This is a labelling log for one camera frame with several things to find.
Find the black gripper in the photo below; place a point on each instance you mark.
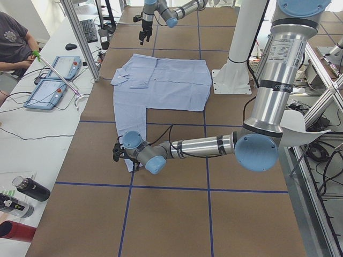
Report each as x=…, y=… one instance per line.
x=136, y=166
x=147, y=27

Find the light blue striped shirt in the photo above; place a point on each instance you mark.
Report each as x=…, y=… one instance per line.
x=146, y=82

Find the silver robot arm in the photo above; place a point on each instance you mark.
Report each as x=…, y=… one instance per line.
x=256, y=144
x=169, y=15

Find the black keyboard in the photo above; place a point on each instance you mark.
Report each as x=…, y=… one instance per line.
x=89, y=30

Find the black computer mouse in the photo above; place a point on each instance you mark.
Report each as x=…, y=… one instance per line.
x=70, y=46

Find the upper blue teach pendant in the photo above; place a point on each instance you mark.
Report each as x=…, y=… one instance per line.
x=67, y=66

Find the blue teach pendant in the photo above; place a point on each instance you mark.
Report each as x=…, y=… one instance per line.
x=46, y=95
x=67, y=66

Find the black water bottle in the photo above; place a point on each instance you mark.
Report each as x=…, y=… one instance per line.
x=31, y=188

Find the metal grabber stick green tip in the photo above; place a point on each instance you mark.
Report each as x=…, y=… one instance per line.
x=54, y=73

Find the lower blue teach pendant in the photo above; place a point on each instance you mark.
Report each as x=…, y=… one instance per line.
x=46, y=95

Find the grey labelled bottle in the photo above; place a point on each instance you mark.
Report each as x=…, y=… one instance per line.
x=15, y=207

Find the seated person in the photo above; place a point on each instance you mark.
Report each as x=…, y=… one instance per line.
x=17, y=46

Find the red cylinder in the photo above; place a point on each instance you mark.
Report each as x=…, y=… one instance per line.
x=17, y=231

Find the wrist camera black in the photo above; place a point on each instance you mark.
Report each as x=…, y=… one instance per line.
x=137, y=18
x=118, y=150

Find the aluminium frame post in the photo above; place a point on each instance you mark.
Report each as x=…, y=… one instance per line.
x=80, y=37

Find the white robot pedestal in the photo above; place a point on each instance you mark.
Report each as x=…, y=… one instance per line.
x=233, y=77

